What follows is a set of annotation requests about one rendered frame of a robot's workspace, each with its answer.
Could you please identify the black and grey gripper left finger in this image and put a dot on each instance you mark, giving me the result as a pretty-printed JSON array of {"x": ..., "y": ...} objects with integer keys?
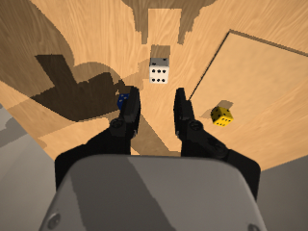
[{"x": 114, "y": 140}]

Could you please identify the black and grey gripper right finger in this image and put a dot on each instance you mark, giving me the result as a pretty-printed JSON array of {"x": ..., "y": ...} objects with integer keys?
[{"x": 196, "y": 142}]

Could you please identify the blue die with white pips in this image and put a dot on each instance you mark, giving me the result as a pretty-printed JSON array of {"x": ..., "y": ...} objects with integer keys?
[{"x": 121, "y": 98}]

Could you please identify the yellow die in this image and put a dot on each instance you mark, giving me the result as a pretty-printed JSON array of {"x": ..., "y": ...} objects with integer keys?
[{"x": 221, "y": 116}]

